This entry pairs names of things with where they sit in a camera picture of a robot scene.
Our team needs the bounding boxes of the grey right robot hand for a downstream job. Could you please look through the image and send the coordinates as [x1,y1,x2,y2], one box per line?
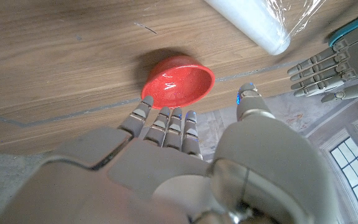
[0,82,338,224]

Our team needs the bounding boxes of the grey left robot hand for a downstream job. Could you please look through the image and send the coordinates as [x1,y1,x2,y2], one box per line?
[287,9,358,103]

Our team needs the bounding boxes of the clear cling film sheet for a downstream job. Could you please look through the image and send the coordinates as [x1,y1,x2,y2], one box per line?
[259,0,326,38]

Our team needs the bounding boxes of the white cling film roll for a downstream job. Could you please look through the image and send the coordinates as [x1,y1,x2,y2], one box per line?
[203,0,291,56]

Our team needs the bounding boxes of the printed window backdrop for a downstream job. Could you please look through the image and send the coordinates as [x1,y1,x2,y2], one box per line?
[194,90,358,224]

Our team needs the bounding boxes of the red bowl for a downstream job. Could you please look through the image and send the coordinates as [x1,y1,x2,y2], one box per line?
[140,55,216,110]

